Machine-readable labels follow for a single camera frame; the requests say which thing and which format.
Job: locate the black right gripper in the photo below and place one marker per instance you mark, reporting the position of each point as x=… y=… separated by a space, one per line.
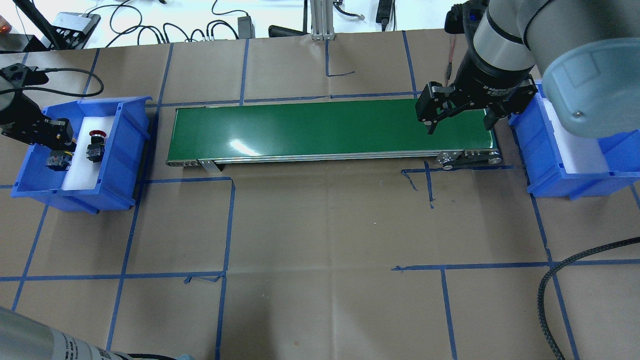
x=487 y=80

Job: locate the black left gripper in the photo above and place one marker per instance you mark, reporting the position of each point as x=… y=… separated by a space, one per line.
x=19 y=120

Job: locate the red push button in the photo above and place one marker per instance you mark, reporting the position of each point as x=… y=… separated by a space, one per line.
x=97 y=146

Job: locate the yellow push button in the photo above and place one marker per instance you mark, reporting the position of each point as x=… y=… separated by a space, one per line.
x=59 y=160

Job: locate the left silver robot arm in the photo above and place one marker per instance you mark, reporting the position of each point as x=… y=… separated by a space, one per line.
x=21 y=118

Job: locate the white foam pad left bin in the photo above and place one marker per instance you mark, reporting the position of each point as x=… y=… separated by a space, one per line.
x=83 y=174

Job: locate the white foam pad bin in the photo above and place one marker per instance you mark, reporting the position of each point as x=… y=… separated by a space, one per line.
x=83 y=174
x=579 y=155

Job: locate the blue left plastic bin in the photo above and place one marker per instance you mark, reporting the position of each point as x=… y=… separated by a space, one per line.
x=110 y=134

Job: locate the blue plastic bin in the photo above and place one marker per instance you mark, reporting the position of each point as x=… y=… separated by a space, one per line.
x=561 y=165
x=110 y=134

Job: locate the blue right plastic bin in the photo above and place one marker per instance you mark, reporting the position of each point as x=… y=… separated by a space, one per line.
x=561 y=165

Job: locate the white foam pad right bin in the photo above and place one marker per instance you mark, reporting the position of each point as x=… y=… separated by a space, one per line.
x=579 y=155

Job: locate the green conveyor belt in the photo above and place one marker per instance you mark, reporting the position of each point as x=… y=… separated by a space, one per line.
x=211 y=137

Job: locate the black power adapter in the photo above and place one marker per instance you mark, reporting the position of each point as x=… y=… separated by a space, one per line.
x=245 y=27

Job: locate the aluminium frame post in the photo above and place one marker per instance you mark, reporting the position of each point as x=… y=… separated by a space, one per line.
x=321 y=15

